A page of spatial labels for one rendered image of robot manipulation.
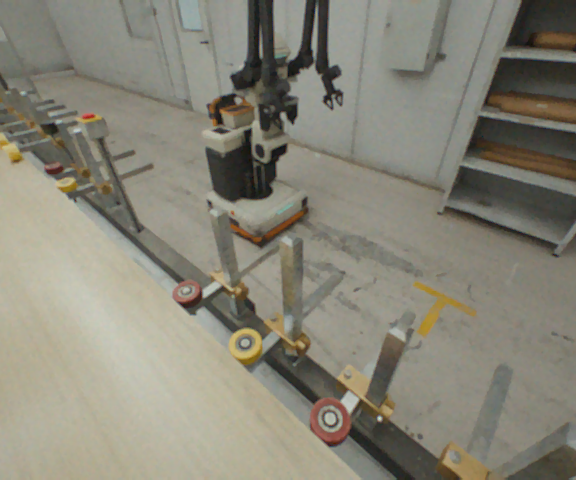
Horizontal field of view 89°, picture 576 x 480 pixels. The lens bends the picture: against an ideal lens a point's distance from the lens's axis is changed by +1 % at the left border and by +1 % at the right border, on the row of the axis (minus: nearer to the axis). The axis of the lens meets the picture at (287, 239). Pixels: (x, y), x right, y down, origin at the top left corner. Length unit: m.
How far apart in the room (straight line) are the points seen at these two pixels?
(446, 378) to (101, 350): 1.58
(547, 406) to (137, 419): 1.81
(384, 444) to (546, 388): 1.33
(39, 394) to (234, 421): 0.43
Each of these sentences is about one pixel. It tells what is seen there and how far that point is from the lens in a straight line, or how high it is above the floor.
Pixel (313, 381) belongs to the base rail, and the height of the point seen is 0.70.
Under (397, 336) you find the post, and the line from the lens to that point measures 0.56.
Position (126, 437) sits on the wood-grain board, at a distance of 0.75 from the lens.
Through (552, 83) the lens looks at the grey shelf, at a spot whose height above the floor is 1.04.
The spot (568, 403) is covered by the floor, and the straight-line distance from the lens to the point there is 2.12.
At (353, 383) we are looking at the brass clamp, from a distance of 0.79.
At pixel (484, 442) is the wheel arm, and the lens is 0.85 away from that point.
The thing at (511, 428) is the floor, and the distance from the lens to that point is 1.90.
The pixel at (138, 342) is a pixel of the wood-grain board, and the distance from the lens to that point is 0.85.
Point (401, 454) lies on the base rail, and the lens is 0.91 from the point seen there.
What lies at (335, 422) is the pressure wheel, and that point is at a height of 0.90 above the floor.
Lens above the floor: 1.55
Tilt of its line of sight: 39 degrees down
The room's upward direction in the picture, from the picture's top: 2 degrees counter-clockwise
